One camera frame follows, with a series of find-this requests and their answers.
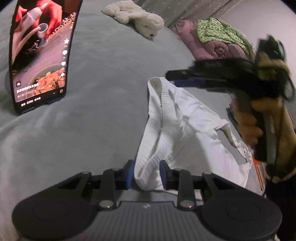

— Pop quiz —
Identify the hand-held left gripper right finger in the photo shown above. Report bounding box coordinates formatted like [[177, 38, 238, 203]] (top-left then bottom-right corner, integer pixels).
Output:
[[159, 160, 234, 211]]

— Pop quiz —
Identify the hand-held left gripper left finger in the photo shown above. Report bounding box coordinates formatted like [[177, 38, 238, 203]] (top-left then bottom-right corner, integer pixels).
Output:
[[57, 159, 135, 211]]

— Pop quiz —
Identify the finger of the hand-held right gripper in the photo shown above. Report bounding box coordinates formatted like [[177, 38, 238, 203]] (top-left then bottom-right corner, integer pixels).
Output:
[[165, 68, 209, 88]]

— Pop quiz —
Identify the white shirt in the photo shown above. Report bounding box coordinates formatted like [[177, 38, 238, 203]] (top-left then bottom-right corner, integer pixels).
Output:
[[134, 77, 253, 192]]

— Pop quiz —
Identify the person's right forearm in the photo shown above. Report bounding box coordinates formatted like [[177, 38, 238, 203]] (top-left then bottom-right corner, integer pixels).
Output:
[[276, 97, 296, 186]]

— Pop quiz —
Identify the person's right hand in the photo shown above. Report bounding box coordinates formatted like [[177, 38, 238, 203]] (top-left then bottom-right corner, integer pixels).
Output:
[[233, 97, 265, 153]]

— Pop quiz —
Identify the pink folded quilt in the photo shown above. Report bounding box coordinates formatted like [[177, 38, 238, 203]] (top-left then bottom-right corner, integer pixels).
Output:
[[174, 20, 255, 61]]

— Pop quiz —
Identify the green patterned cloth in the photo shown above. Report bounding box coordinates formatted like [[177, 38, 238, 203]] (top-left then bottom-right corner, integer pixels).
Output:
[[196, 17, 248, 45]]

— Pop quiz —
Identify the grey star-print curtain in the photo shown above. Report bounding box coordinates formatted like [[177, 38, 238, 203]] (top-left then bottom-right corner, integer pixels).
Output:
[[134, 0, 232, 26]]

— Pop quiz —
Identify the white plush dog toy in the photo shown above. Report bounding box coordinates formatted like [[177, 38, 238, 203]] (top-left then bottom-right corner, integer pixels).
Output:
[[102, 0, 165, 39]]

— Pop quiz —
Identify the orange book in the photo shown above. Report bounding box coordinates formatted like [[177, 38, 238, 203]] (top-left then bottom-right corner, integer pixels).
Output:
[[253, 160, 266, 197]]

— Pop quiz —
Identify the smartphone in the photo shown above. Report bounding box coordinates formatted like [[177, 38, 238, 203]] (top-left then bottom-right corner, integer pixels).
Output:
[[9, 0, 83, 115]]

